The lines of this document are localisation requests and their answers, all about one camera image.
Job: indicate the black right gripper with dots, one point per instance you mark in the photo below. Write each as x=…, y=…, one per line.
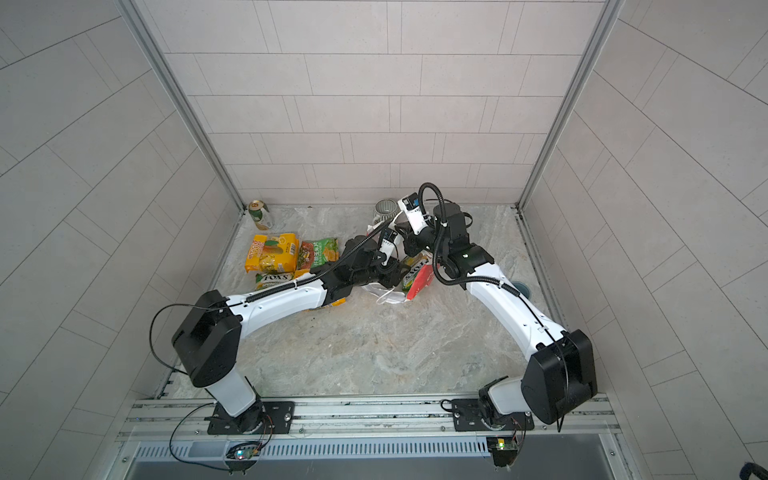
x=411, y=241

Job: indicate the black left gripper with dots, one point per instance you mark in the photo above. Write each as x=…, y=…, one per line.
x=392, y=273

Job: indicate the white red printed paper bag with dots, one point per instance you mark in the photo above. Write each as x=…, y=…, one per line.
x=395, y=295

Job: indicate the green red snack bag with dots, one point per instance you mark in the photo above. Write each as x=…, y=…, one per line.
x=314, y=253

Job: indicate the yellow orange snack bag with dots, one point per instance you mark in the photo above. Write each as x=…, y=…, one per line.
x=273, y=254

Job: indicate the green rainbow snack bag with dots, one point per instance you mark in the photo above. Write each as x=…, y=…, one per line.
x=265, y=281

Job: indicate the green yellow Fox's candy bag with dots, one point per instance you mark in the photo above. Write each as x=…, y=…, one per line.
x=413, y=266

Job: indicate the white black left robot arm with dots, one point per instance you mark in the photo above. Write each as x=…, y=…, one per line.
x=208, y=339

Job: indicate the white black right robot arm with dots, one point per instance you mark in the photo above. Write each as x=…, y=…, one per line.
x=560, y=372

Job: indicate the grey ribbed ceramic mug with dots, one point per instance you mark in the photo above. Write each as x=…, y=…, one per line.
x=385, y=210

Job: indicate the blue-grey ceramic cup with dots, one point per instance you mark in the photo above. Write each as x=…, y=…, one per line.
x=522, y=288

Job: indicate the green white drink can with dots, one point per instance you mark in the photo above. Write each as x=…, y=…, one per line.
x=260, y=215

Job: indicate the left circuit board green LED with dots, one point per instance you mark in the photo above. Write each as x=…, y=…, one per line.
x=244, y=452

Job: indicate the right circuit board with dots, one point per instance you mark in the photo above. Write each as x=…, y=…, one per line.
x=503, y=450

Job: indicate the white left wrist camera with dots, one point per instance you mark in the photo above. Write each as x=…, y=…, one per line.
x=388, y=244

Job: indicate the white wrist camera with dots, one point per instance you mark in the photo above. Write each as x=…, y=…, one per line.
x=388, y=244
x=411, y=206

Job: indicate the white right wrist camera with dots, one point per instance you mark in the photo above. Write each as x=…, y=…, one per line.
x=411, y=206

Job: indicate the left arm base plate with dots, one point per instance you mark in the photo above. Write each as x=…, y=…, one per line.
x=262, y=418

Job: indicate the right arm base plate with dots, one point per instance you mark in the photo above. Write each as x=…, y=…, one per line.
x=478, y=415

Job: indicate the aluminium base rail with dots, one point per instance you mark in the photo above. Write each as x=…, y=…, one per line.
x=350, y=416

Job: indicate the aluminium corner post right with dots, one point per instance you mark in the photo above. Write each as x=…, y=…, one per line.
x=605, y=22

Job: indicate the aluminium corner post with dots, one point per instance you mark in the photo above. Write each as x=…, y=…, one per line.
x=139, y=29
x=605, y=22

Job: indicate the aluminium corner post left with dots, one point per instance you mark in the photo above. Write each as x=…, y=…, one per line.
x=139, y=29

